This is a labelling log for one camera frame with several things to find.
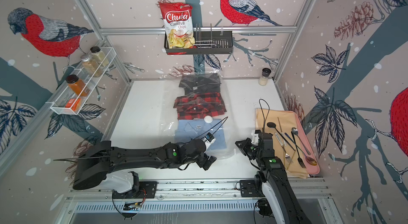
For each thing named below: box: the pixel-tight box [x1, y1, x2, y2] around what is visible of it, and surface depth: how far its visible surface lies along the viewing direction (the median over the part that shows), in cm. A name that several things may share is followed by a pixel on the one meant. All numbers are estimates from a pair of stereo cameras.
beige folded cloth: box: [255, 108, 308, 179], surface depth 92 cm
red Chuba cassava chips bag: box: [159, 2, 198, 49], surface depth 84 cm
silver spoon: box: [291, 126, 311, 155], surface depth 94 cm
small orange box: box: [64, 98, 82, 111], surface depth 68 cm
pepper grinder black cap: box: [261, 67, 272, 77], surface depth 113 cm
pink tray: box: [286, 110, 321, 175], surface depth 87 cm
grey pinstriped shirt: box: [178, 73, 221, 95], surface depth 117 cm
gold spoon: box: [299, 147, 318, 166], surface depth 83 cm
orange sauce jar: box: [65, 74, 91, 97], surface depth 69 cm
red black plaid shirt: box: [173, 91, 227, 120], surface depth 103 cm
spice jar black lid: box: [89, 46, 109, 68], surface depth 82 cm
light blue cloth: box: [174, 118, 228, 151], surface depth 95 cm
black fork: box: [291, 131, 307, 169], surface depth 83 cm
